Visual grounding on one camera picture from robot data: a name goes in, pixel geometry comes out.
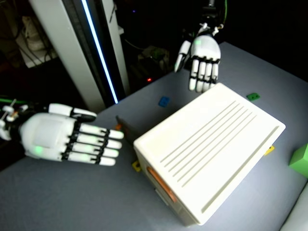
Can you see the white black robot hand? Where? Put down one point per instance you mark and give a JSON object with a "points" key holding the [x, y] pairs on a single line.
{"points": [[204, 50], [45, 134]]}

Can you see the white ribbed plastic box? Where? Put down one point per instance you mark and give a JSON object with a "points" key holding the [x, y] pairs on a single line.
{"points": [[204, 144]]}

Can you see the grey table cloth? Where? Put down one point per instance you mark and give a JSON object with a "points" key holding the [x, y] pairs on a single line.
{"points": [[72, 192]]}

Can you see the small blue block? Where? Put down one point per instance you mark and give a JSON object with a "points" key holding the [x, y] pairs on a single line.
{"points": [[164, 101]]}

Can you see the small green block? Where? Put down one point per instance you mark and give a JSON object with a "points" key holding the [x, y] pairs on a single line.
{"points": [[253, 96]]}

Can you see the white background box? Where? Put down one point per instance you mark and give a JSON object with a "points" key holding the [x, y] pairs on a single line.
{"points": [[33, 41]]}

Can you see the small yellow block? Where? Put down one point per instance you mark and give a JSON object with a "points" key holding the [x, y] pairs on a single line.
{"points": [[136, 166], [269, 150]]}

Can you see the blue light strip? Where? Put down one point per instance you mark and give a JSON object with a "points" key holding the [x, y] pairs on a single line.
{"points": [[101, 53]]}

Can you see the white robot body column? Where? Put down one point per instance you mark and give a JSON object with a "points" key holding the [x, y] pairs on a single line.
{"points": [[60, 36]]}

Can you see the large green cube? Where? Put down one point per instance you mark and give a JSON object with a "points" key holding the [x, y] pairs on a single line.
{"points": [[300, 161]]}

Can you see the white rounded object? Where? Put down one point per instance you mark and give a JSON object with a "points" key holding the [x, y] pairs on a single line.
{"points": [[297, 211]]}

